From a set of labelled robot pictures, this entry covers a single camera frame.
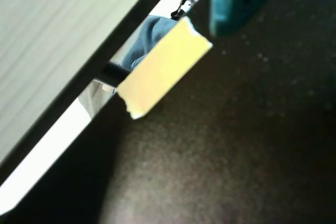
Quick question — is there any black metal clip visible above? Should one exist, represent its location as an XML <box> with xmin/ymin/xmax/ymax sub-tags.
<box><xmin>170</xmin><ymin>0</ymin><xmax>197</xmax><ymax>20</ymax></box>

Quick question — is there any white ribbed panel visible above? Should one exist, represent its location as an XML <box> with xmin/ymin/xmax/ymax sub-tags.
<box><xmin>0</xmin><ymin>0</ymin><xmax>165</xmax><ymax>163</ymax></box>

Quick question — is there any yellow tape piece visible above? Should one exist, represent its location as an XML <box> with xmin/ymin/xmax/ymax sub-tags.
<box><xmin>115</xmin><ymin>15</ymin><xmax>214</xmax><ymax>120</ymax></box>

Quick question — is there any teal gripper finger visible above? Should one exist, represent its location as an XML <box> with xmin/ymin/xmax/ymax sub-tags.
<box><xmin>209</xmin><ymin>0</ymin><xmax>288</xmax><ymax>37</ymax></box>

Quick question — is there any blue denim cloth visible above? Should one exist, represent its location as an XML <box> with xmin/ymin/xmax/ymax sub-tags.
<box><xmin>122</xmin><ymin>15</ymin><xmax>182</xmax><ymax>72</ymax></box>

